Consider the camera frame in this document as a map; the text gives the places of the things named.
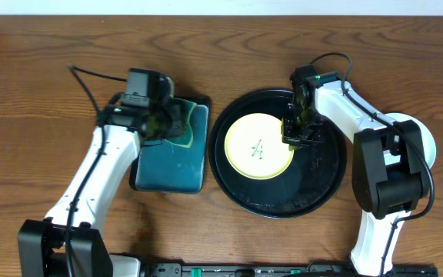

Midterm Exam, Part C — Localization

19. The green yellow sponge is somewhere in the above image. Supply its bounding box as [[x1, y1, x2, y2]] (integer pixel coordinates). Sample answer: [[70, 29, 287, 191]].
[[167, 98, 197, 148]]

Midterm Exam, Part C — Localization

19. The yellow plate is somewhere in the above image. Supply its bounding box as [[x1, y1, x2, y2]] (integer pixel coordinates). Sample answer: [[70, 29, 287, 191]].
[[223, 113, 294, 180]]

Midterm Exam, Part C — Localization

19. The mint plate with large scribble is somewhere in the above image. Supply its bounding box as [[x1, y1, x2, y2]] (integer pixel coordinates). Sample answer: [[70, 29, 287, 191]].
[[386, 112, 437, 169]]

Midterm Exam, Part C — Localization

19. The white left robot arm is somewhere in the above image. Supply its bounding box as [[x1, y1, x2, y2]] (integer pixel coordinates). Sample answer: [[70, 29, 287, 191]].
[[18, 98, 194, 276]]

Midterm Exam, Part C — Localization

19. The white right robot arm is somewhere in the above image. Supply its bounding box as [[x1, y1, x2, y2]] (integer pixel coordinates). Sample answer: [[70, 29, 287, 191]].
[[281, 65, 435, 276]]

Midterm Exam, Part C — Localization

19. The round black serving tray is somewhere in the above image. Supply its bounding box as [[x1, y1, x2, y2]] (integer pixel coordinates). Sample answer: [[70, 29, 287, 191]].
[[208, 88, 347, 219]]

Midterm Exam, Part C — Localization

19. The black rectangular water tray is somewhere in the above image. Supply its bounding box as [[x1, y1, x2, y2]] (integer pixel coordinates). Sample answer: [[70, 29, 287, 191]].
[[129, 96, 211, 193]]

